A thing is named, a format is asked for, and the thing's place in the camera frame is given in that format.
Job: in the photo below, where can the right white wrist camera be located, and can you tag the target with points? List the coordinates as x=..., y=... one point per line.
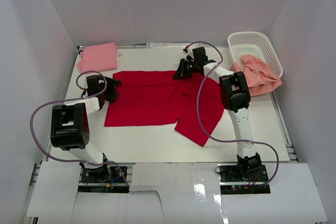
x=189, y=54

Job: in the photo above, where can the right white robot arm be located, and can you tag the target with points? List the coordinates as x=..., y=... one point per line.
x=235, y=98

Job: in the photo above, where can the papers at table back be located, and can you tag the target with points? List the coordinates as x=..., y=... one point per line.
x=167, y=45

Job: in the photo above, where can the white plastic basket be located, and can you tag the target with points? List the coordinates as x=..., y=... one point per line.
x=255, y=44

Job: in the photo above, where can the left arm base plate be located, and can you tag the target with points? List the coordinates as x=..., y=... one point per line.
x=105, y=179

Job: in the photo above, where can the folded pink t shirt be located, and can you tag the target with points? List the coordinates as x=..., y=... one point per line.
x=99, y=58

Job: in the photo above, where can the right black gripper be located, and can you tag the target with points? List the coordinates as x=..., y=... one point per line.
x=181, y=73

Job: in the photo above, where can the red t shirt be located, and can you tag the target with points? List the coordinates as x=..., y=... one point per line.
x=148, y=98

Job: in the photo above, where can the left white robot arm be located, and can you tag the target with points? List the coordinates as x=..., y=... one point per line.
x=70, y=126

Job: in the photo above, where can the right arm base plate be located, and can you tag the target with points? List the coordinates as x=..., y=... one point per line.
x=233, y=182

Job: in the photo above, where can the salmon t shirt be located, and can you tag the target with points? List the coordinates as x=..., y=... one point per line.
x=259, y=76

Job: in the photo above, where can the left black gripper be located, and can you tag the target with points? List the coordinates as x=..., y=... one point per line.
x=112, y=84

